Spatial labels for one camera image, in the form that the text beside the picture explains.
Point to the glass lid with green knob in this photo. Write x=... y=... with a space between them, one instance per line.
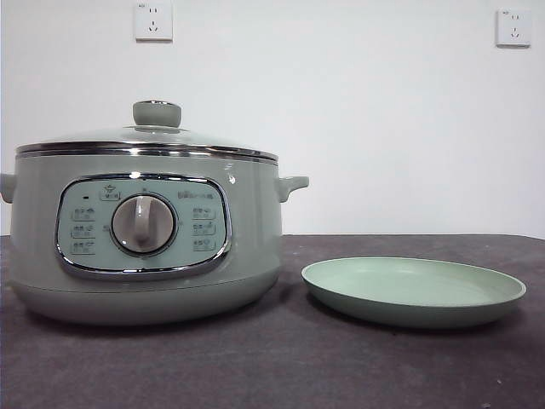
x=156 y=114

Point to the pale green electric steamer pot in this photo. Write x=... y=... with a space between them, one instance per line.
x=255 y=238

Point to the pale green round plate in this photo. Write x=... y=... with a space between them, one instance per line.
x=409 y=285

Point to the white wall socket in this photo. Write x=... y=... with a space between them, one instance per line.
x=513 y=28
x=154 y=21

